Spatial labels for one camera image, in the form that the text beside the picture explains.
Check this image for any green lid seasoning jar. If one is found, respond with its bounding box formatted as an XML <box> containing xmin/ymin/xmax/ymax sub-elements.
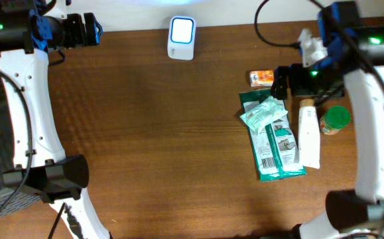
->
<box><xmin>319</xmin><ymin>106</ymin><xmax>351</xmax><ymax>135</ymax></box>

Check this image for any white tube with gold cap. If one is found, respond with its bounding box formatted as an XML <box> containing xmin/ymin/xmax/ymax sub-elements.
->
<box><xmin>298</xmin><ymin>99</ymin><xmax>320</xmax><ymax>169</ymax></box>

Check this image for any teal snack pouch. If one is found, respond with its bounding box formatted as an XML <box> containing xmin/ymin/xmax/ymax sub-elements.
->
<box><xmin>240</xmin><ymin>96</ymin><xmax>288</xmax><ymax>133</ymax></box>

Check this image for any green packaged item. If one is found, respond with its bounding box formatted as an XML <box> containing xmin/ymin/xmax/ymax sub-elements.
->
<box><xmin>238</xmin><ymin>88</ymin><xmax>308</xmax><ymax>183</ymax></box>

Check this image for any orange white small packet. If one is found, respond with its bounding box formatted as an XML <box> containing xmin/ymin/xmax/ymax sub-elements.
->
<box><xmin>249</xmin><ymin>70</ymin><xmax>275</xmax><ymax>87</ymax></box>

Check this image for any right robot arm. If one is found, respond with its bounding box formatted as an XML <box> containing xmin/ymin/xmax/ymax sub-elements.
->
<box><xmin>293</xmin><ymin>1</ymin><xmax>384</xmax><ymax>238</ymax></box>

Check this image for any white barcode scanner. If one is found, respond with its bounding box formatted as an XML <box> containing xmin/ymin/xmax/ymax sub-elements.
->
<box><xmin>167</xmin><ymin>16</ymin><xmax>196</xmax><ymax>60</ymax></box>

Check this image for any camera cable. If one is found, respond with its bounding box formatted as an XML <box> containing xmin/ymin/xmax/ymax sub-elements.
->
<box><xmin>253</xmin><ymin>0</ymin><xmax>384</xmax><ymax>239</ymax></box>
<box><xmin>0</xmin><ymin>49</ymin><xmax>68</xmax><ymax>239</ymax></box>

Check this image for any right camera cable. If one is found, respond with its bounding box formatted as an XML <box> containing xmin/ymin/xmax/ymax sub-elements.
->
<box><xmin>253</xmin><ymin>0</ymin><xmax>384</xmax><ymax>239</ymax></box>

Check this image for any left camera cable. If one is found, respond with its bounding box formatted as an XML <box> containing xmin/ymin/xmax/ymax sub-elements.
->
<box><xmin>0</xmin><ymin>49</ymin><xmax>68</xmax><ymax>239</ymax></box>

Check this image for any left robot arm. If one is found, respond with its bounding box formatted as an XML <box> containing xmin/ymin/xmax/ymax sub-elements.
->
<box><xmin>0</xmin><ymin>0</ymin><xmax>111</xmax><ymax>238</ymax></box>

